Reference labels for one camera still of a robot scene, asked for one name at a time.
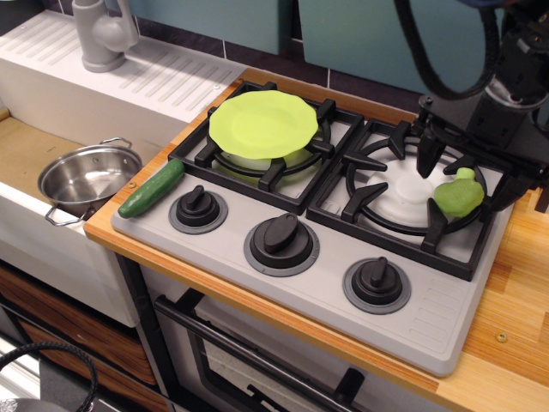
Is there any black right stove knob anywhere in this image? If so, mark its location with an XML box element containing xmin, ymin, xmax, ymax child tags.
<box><xmin>342</xmin><ymin>257</ymin><xmax>412</xmax><ymax>315</ymax></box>

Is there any light green toy cauliflower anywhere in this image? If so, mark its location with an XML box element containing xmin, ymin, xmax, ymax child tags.
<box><xmin>433</xmin><ymin>167</ymin><xmax>486</xmax><ymax>218</ymax></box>

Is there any white left burner cap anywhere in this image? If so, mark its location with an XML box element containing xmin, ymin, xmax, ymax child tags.
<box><xmin>220</xmin><ymin>148</ymin><xmax>319</xmax><ymax>176</ymax></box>

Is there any lime green plastic plate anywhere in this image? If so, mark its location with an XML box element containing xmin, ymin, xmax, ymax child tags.
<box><xmin>209</xmin><ymin>90</ymin><xmax>318</xmax><ymax>160</ymax></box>

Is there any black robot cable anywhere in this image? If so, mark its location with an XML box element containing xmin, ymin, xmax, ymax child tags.
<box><xmin>393</xmin><ymin>0</ymin><xmax>503</xmax><ymax>100</ymax></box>

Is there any grey toy stove top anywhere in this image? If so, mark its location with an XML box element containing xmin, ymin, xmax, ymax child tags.
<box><xmin>110</xmin><ymin>81</ymin><xmax>524</xmax><ymax>379</ymax></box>

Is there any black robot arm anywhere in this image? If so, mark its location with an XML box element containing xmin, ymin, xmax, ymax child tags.
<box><xmin>395</xmin><ymin>1</ymin><xmax>548</xmax><ymax>213</ymax></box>

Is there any black braided cable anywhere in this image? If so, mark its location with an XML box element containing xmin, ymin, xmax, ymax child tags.
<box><xmin>0</xmin><ymin>341</ymin><xmax>100</xmax><ymax>412</ymax></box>

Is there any grey toy faucet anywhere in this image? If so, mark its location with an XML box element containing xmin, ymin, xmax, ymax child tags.
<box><xmin>72</xmin><ymin>0</ymin><xmax>139</xmax><ymax>73</ymax></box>

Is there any white right burner cap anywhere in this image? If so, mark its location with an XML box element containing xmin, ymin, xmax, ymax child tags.
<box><xmin>355</xmin><ymin>147</ymin><xmax>473</xmax><ymax>228</ymax></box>

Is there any stainless steel pot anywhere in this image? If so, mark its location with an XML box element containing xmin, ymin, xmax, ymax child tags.
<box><xmin>38</xmin><ymin>137</ymin><xmax>142</xmax><ymax>227</ymax></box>

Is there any white burner cap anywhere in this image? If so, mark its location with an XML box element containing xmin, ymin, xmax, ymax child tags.
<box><xmin>220</xmin><ymin>148</ymin><xmax>319</xmax><ymax>176</ymax></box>
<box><xmin>355</xmin><ymin>147</ymin><xmax>473</xmax><ymax>228</ymax></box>

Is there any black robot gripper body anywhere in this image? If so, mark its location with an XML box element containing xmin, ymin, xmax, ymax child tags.
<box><xmin>415</xmin><ymin>92</ymin><xmax>548</xmax><ymax>188</ymax></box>

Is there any wooden drawer front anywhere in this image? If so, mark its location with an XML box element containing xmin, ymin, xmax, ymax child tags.
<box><xmin>1</xmin><ymin>262</ymin><xmax>170</xmax><ymax>411</ymax></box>

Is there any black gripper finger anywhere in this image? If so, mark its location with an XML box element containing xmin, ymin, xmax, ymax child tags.
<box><xmin>417</xmin><ymin>130</ymin><xmax>446</xmax><ymax>179</ymax></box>
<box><xmin>488</xmin><ymin>173</ymin><xmax>532</xmax><ymax>212</ymax></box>

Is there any black oven door handle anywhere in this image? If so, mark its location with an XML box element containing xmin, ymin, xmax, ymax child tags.
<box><xmin>154</xmin><ymin>295</ymin><xmax>365</xmax><ymax>411</ymax></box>

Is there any white toy sink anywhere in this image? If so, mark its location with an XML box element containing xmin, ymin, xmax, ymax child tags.
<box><xmin>1</xmin><ymin>11</ymin><xmax>244</xmax><ymax>327</ymax></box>

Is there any black left stove knob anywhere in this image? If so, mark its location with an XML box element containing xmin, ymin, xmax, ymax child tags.
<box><xmin>169</xmin><ymin>185</ymin><xmax>228</xmax><ymax>235</ymax></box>

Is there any black middle stove knob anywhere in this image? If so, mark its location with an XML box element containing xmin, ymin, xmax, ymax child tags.
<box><xmin>244</xmin><ymin>213</ymin><xmax>320</xmax><ymax>277</ymax></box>

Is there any black stove knob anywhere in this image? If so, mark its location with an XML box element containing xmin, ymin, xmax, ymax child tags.
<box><xmin>169</xmin><ymin>185</ymin><xmax>228</xmax><ymax>235</ymax></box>
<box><xmin>342</xmin><ymin>257</ymin><xmax>412</xmax><ymax>315</ymax></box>
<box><xmin>244</xmin><ymin>213</ymin><xmax>320</xmax><ymax>277</ymax></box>

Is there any dark green toy pickle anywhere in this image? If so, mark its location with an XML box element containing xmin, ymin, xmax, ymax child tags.
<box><xmin>118</xmin><ymin>159</ymin><xmax>185</xmax><ymax>219</ymax></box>

